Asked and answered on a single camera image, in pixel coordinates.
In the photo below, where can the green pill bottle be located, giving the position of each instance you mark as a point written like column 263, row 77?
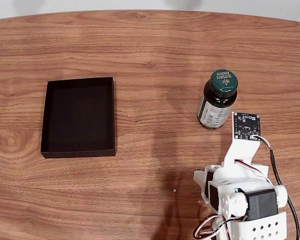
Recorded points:
column 216, row 110

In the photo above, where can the black shallow box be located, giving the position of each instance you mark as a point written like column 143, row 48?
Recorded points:
column 77, row 117

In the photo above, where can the camera board on white mount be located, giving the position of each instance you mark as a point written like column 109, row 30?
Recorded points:
column 247, row 127

